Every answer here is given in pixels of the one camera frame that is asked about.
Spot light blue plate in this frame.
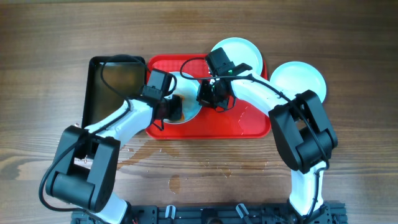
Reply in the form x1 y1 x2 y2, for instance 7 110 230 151
270 61 327 102
164 72 201 124
211 37 264 75

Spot light blue plate back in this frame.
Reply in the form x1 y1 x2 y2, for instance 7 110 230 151
211 37 264 75

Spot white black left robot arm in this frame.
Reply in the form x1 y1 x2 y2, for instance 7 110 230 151
39 95 183 223

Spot black water-filled tray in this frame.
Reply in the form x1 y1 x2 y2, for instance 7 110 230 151
81 56 146 128

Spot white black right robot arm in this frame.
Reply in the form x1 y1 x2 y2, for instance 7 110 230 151
197 72 338 223

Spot light blue plate front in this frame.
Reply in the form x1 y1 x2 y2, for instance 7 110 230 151
270 61 327 102

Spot red plastic tray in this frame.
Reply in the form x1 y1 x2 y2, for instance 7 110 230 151
146 54 271 139

